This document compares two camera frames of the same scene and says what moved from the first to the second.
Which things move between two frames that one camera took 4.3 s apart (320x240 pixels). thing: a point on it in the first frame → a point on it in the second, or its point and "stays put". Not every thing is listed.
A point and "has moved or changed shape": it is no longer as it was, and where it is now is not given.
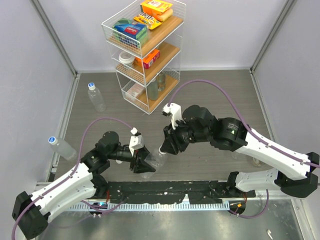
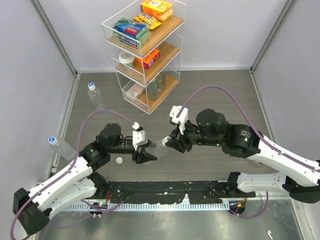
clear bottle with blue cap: [65, 150] stays put
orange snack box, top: [153, 7] stays put
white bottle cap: [160, 151] has moved or changed shape
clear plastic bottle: [155, 161] → [156, 149]
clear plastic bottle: [96, 99] stays put
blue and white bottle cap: [91, 86] stays put
